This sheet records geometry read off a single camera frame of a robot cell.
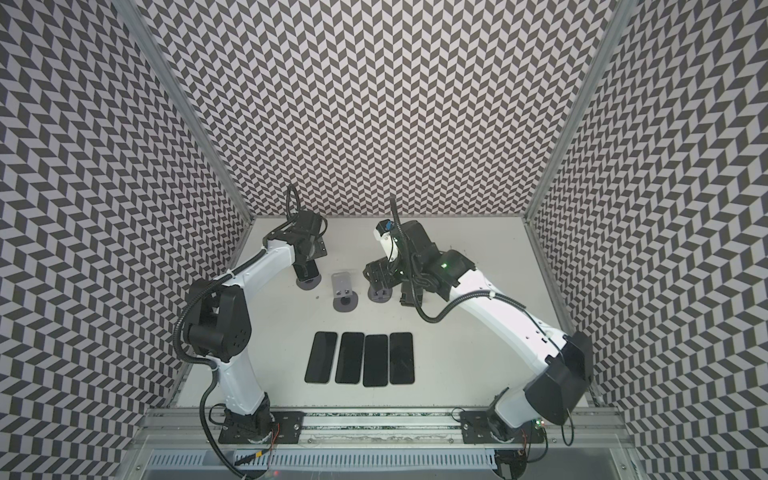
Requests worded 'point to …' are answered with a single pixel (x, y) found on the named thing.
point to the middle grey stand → (380, 295)
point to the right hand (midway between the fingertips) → (380, 276)
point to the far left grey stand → (308, 284)
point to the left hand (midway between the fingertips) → (303, 251)
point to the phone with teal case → (376, 361)
